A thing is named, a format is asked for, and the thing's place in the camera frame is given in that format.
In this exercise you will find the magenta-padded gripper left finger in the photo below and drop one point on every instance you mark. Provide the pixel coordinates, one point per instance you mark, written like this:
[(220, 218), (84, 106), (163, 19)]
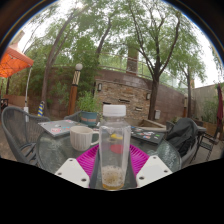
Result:
[(87, 163)]

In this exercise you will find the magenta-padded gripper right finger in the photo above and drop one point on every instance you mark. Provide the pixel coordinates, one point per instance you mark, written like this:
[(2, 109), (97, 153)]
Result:
[(140, 161)]

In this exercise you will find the clear bottle with white cap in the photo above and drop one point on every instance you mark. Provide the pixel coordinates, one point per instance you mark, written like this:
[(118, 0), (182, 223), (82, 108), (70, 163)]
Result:
[(114, 166)]

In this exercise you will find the flat round red coaster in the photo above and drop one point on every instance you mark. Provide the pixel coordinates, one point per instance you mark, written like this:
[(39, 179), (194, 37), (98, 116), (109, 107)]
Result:
[(116, 149)]

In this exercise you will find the white ribbed mug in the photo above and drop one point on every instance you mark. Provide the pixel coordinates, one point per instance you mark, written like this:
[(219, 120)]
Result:
[(80, 137)]

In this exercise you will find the dark laptop with stickers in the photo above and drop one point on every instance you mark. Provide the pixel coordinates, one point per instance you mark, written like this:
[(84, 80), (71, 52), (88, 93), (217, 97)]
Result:
[(148, 135)]

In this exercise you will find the silver laptop with stickers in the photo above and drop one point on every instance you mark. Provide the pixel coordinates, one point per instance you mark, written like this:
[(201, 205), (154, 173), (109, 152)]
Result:
[(60, 127)]

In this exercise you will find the green plant in teal pot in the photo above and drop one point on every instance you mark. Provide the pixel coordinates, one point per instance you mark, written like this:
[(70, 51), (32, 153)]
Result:
[(88, 118)]

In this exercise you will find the black jacket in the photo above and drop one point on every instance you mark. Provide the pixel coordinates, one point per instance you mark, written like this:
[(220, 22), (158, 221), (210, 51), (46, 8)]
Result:
[(181, 135)]

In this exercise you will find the tree with dark trunk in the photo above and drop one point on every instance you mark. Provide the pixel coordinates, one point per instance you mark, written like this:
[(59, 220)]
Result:
[(152, 100)]

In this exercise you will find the black folding chair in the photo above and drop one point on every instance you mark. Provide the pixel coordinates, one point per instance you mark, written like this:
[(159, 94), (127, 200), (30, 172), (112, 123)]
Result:
[(208, 145)]

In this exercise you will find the blue yellow striped cone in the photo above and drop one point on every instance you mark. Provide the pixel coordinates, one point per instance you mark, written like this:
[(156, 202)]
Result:
[(40, 109)]

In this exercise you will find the tree with slim grey trunk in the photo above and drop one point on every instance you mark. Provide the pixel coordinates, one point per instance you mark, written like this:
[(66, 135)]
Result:
[(45, 90)]

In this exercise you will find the closed dark red umbrella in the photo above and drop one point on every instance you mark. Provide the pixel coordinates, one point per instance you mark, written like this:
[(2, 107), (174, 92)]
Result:
[(220, 106)]

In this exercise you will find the orange canopy with white pole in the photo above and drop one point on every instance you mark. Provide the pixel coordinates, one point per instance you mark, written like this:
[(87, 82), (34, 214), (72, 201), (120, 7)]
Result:
[(13, 61)]

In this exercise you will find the white box on wall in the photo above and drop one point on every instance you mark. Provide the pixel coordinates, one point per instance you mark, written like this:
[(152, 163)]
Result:
[(157, 114)]

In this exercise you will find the wall lamp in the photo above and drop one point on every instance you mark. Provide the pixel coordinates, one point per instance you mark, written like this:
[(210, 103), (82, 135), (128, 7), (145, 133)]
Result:
[(99, 87), (148, 96)]

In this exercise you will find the wooden lamp post, white globe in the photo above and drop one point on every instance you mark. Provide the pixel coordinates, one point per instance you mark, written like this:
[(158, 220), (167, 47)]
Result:
[(72, 96)]

